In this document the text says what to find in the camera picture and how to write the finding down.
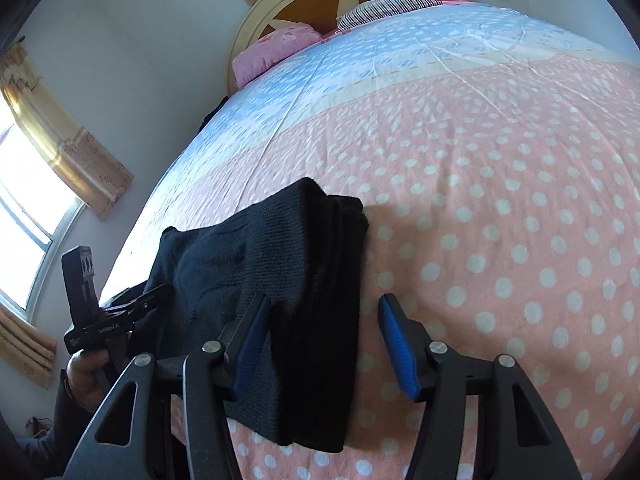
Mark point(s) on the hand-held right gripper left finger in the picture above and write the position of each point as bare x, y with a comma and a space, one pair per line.
252, 347

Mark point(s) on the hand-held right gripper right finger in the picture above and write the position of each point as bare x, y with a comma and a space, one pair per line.
397, 347

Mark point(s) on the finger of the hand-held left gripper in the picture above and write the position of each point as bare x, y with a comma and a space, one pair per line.
145, 302

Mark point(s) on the black pants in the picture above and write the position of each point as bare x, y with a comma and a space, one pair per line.
300, 285

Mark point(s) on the person's left forearm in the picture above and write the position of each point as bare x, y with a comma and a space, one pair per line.
62, 425

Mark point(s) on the person's left hand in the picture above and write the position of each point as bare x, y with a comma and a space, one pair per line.
85, 372

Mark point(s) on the yellow patterned curtain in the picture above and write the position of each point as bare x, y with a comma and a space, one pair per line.
75, 155
25, 345

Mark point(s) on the pink and blue dotted bed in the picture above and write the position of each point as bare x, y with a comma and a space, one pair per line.
500, 185

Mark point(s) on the black cloth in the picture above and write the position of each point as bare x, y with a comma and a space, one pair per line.
212, 115

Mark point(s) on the pink pillow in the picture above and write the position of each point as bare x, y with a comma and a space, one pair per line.
270, 52

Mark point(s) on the cream wooden headboard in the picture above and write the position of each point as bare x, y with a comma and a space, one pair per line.
310, 15

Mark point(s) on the striped pillow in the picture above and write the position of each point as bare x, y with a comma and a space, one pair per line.
380, 9

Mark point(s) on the window with grey frame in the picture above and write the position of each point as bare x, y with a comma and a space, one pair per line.
30, 200

